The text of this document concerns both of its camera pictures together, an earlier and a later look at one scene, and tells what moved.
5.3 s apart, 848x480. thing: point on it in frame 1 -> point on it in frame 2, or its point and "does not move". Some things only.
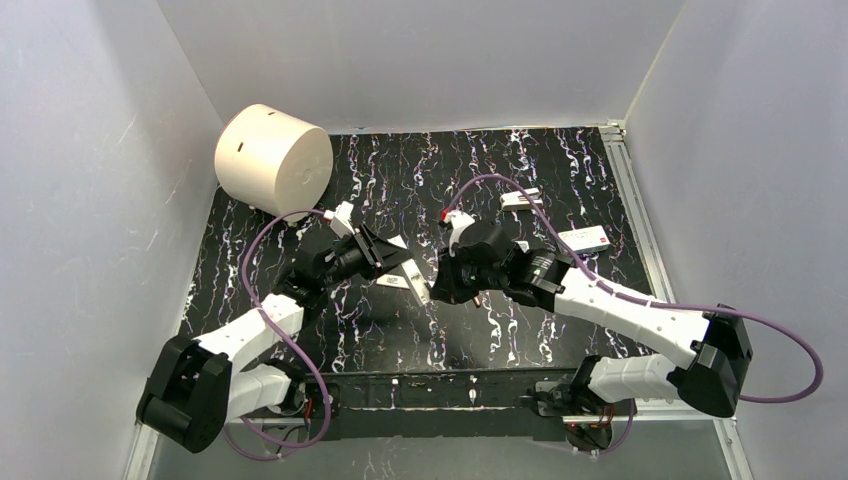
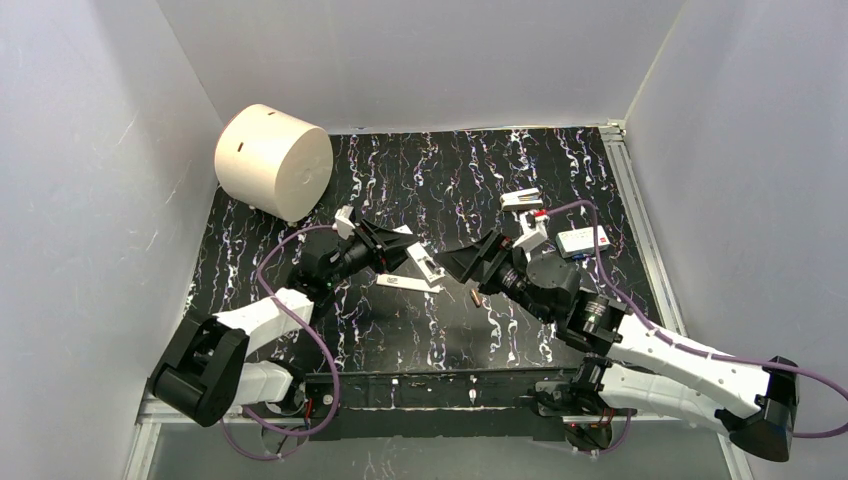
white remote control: [393, 280] does not move
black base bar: [439, 405] does not move
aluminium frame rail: [727, 429] does not move
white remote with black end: [416, 281] -> [432, 270]
